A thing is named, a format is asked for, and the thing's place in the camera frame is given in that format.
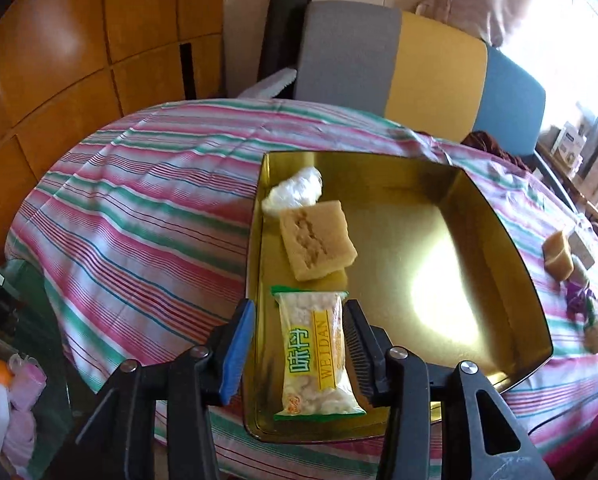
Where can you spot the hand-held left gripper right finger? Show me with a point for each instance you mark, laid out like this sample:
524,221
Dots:
355,360

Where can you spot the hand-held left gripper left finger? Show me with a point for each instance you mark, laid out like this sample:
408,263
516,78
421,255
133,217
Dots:
236,360

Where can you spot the yellow green snack packet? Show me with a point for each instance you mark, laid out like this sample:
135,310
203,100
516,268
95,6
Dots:
311,360

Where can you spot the gold metal tin tray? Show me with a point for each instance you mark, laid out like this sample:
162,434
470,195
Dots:
429,240

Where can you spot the purple snack packet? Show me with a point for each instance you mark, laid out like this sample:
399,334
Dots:
581,300

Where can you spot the small white box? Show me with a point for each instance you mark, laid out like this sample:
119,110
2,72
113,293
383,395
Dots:
582,251

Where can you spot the striped tablecloth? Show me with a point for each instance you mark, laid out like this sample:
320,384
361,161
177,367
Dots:
154,210

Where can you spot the white wrapped candy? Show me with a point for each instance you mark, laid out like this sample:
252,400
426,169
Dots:
294,190

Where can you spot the glass side table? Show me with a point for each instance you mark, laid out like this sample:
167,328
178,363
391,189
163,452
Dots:
54,400

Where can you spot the pink plastic bag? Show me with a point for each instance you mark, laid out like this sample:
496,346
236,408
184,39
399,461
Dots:
26,410

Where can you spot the dark red cloth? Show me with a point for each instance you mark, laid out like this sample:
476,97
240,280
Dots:
494,147

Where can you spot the person's red clothing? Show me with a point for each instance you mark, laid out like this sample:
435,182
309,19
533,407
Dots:
594,450

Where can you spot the wooden window shelf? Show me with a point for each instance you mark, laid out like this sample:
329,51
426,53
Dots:
596,200

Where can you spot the grey yellow blue chair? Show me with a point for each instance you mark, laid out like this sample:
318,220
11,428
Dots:
429,70

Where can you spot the white cardboard box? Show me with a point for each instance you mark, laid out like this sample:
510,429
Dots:
570,144

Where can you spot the black rolled mat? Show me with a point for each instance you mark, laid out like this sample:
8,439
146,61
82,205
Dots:
284,30

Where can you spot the wooden cabinet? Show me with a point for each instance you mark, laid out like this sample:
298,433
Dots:
79,60

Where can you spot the window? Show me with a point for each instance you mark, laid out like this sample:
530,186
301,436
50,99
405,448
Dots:
559,35

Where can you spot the grey metal chair frame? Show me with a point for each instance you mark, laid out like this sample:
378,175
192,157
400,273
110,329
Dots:
554,177

